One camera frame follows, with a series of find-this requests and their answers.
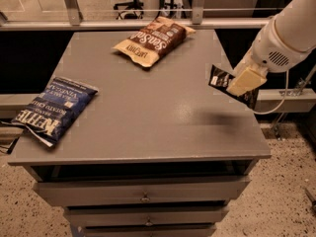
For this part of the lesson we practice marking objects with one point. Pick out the black chocolate rxbar wrapper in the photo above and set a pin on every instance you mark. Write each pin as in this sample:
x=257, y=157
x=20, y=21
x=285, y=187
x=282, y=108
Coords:
x=219, y=79

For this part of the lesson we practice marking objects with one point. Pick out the brown chip bag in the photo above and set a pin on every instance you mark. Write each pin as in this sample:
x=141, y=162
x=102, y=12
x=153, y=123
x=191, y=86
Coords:
x=154, y=41

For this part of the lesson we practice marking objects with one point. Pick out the bottom grey drawer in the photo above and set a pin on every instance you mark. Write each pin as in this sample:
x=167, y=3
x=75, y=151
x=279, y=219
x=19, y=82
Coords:
x=153, y=231

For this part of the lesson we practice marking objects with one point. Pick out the grey drawer cabinet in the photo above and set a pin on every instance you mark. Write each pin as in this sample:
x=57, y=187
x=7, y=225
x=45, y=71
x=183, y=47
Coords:
x=165, y=122

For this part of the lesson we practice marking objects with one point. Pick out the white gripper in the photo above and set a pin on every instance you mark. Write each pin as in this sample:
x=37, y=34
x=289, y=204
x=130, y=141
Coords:
x=267, y=52

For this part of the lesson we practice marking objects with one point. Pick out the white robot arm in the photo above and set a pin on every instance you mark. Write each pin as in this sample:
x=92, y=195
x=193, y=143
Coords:
x=286, y=40

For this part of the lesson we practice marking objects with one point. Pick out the grey drawer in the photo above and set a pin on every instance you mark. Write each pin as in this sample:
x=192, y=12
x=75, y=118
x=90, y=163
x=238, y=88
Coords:
x=146, y=216
x=153, y=231
x=142, y=191

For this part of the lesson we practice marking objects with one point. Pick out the middle grey drawer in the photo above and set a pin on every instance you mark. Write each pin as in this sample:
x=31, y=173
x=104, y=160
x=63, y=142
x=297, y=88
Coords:
x=146, y=216

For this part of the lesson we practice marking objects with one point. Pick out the blue kettle chip bag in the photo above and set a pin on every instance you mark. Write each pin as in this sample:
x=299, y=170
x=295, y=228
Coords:
x=53, y=111

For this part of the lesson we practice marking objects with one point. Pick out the top grey drawer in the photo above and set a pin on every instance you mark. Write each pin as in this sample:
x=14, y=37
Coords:
x=142, y=191

